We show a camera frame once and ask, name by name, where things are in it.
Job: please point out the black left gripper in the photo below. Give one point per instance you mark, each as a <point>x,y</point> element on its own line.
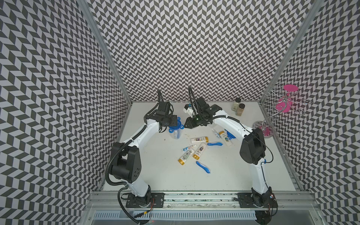
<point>174,120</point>

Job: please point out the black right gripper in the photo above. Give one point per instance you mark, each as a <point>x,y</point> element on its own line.
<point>191,124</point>

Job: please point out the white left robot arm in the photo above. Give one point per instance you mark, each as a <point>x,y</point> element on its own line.
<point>125,165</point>

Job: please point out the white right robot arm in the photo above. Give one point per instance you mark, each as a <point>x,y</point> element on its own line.
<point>252,149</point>

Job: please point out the small toothpaste tube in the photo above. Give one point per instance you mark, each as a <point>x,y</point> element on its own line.
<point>189,148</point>
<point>216,133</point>

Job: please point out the blue toothbrush upper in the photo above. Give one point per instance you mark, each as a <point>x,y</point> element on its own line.
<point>215,144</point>

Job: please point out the blue toothbrush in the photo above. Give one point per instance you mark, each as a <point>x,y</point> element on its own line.
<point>215,144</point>
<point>206,169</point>

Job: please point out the blue toothbrush lower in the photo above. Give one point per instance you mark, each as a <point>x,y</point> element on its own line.
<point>206,169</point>

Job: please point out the pink plastic glass upper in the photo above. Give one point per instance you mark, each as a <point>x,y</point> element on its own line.
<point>291,88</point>

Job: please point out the aluminium front rail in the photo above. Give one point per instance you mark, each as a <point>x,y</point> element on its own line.
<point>184,205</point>

